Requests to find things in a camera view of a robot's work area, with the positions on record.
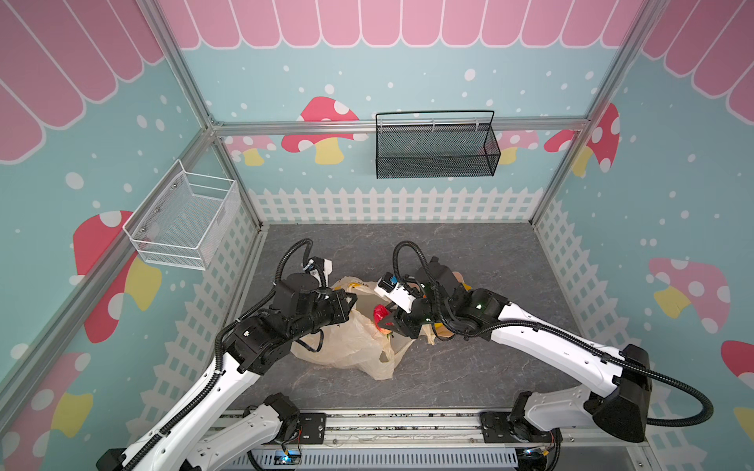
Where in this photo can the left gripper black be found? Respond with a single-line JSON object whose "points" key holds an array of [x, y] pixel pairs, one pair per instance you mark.
{"points": [[342, 312]]}

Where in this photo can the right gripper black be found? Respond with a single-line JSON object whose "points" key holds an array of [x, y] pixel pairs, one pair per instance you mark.
{"points": [[403, 321]]}

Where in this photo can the red oblong fruit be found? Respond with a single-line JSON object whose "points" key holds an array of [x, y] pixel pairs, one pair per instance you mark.
{"points": [[380, 312]]}

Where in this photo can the banana print plastic bag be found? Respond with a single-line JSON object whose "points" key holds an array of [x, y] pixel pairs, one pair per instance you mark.
{"points": [[359, 343]]}

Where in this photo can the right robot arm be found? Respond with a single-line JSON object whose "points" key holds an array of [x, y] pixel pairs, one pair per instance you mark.
{"points": [[615, 385]]}

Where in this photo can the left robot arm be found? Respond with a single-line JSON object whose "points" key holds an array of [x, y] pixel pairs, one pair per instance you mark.
{"points": [[300, 304]]}

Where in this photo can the pink wavy fruit plate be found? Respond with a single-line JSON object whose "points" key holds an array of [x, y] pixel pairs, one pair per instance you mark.
{"points": [[440, 331]]}

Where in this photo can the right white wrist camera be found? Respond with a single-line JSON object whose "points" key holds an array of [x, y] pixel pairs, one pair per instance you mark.
{"points": [[391, 288]]}

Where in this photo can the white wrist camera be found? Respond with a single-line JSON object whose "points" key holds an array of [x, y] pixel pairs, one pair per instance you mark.
{"points": [[391, 288], [320, 269]]}

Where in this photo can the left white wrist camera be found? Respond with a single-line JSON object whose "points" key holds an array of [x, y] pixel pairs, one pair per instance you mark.
{"points": [[320, 269]]}

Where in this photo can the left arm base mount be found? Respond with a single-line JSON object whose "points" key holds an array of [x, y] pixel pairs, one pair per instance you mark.
{"points": [[305, 429]]}

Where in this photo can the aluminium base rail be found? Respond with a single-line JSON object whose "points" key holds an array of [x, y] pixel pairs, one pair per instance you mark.
{"points": [[434, 439]]}

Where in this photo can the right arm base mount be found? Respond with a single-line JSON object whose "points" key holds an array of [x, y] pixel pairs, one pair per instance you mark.
{"points": [[502, 427]]}

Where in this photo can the white wire mesh basket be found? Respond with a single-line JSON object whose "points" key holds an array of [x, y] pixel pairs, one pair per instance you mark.
{"points": [[183, 221]]}

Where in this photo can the black wire mesh basket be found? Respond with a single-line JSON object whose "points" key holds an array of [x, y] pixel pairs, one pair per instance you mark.
{"points": [[436, 144]]}

